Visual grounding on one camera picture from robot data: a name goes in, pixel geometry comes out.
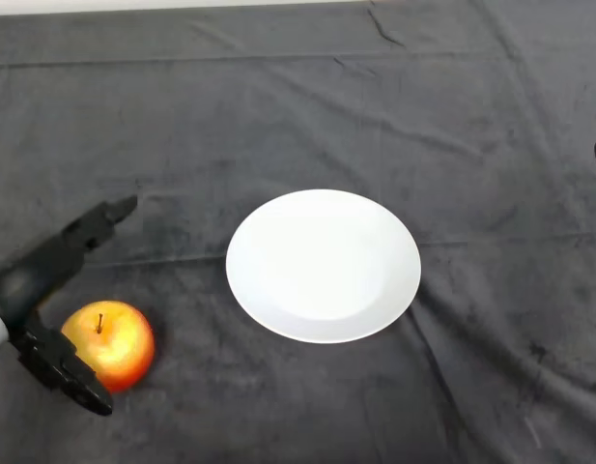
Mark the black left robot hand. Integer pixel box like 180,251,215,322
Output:
0,194,139,418

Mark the red yellow apple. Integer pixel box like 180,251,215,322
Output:
60,300,156,393

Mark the white round plate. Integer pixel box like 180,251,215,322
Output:
225,188,422,345

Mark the black cloth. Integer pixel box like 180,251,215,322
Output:
0,0,596,464

